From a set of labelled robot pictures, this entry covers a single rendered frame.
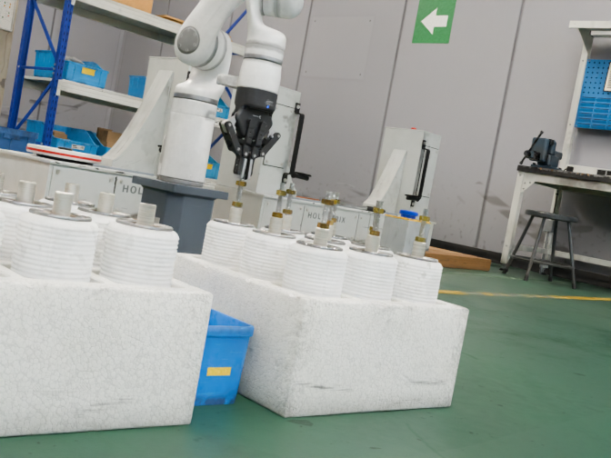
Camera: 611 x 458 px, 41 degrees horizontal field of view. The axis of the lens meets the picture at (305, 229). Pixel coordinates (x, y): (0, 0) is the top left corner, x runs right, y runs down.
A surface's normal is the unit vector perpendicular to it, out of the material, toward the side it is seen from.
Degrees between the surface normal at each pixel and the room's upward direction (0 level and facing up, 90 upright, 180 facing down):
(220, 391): 92
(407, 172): 90
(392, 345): 90
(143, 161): 90
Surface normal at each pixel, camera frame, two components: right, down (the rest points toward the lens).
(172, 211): 0.02, 0.06
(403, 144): -0.66, -0.08
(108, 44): 0.72, 0.17
